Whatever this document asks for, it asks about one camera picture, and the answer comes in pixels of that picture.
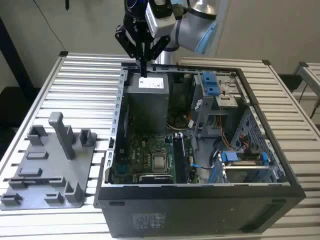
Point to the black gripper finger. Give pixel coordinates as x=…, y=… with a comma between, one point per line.
x=160, y=47
x=126, y=42

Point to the black RAM stick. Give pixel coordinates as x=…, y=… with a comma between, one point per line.
x=184, y=162
x=42, y=179

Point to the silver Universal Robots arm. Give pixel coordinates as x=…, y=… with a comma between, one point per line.
x=192, y=22

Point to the blue drive bay latch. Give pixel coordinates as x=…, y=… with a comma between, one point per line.
x=209, y=82

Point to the grey power supply unit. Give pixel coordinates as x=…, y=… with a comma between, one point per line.
x=147, y=110

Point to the grey metal drive cage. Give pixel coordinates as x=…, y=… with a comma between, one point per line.
x=207, y=112

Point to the black case fan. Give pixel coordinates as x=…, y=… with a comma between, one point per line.
x=122, y=135

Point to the CPU socket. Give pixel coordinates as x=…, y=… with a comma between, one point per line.
x=160, y=151

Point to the green motherboard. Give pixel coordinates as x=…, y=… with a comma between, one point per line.
x=140, y=155

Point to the silver CPU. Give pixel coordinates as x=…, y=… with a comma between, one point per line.
x=160, y=162

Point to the hard disk in blue carrier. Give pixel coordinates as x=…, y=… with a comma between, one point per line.
x=230, y=156

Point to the black graphics card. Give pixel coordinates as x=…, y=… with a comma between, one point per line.
x=156, y=178

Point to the black box beside table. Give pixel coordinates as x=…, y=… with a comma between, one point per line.
x=290, y=82

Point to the grey plastic parts rack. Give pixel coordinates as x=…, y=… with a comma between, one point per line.
x=62, y=175

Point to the metal slat side table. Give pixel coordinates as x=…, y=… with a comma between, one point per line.
x=310, y=72

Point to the black open PC case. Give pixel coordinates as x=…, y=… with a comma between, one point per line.
x=175, y=215

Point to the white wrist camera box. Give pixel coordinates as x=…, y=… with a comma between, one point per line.
x=162, y=25

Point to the black slanted frame post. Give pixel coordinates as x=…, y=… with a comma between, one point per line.
x=15, y=57

